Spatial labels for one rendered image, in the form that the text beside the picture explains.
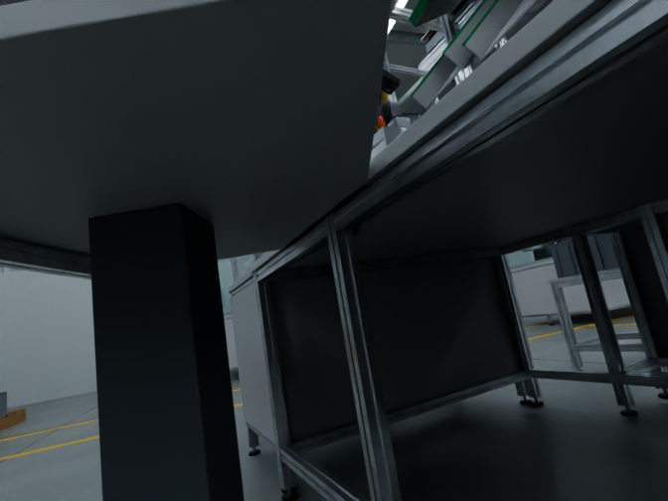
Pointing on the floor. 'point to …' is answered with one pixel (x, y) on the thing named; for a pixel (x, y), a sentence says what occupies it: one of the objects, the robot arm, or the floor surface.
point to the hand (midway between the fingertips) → (376, 124)
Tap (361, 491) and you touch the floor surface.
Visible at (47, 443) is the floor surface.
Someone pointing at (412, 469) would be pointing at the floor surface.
